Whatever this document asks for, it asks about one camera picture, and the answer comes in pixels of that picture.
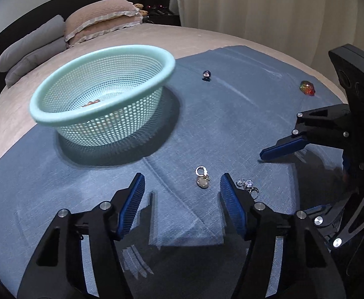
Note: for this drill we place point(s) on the blue cloth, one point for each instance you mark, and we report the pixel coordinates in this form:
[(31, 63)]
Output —
[(232, 124)]

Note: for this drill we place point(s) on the beige bed sheet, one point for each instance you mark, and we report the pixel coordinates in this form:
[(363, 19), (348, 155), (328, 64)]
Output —
[(185, 40)]

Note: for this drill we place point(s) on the pearl pendant earring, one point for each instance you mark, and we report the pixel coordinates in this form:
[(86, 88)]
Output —
[(203, 183)]

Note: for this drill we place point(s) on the black nightstand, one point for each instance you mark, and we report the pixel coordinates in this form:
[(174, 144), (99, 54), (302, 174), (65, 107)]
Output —
[(166, 20)]

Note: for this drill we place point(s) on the black headboard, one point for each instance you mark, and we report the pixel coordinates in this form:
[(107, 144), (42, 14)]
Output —
[(60, 3)]

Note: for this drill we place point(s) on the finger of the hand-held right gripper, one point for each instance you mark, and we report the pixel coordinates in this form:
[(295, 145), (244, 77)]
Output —
[(350, 218), (284, 149)]

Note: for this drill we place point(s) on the grey pillow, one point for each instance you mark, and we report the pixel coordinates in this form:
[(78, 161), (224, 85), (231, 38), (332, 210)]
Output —
[(35, 64), (29, 43)]

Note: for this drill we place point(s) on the green plastic mesh basket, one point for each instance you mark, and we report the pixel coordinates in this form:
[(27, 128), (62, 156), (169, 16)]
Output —
[(107, 124)]

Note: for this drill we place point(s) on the cream curtain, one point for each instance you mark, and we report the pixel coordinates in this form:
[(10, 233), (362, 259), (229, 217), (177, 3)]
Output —
[(278, 21)]

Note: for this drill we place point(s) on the dark items with red lights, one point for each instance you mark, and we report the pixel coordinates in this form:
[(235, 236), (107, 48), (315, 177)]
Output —
[(158, 9)]

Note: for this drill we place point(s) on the brown teddy bear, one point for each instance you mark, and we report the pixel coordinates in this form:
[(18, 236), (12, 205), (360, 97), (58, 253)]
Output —
[(141, 8)]

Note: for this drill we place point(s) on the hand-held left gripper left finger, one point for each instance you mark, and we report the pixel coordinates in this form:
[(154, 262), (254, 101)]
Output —
[(132, 205)]

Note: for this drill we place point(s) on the amber red brooch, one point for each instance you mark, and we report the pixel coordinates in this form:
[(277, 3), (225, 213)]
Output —
[(307, 88)]

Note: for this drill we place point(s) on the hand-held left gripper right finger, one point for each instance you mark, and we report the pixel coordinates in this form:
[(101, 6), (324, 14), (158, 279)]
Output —
[(232, 205)]

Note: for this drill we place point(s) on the pink ruffled pillow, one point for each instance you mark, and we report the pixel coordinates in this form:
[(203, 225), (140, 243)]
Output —
[(107, 31), (101, 11)]

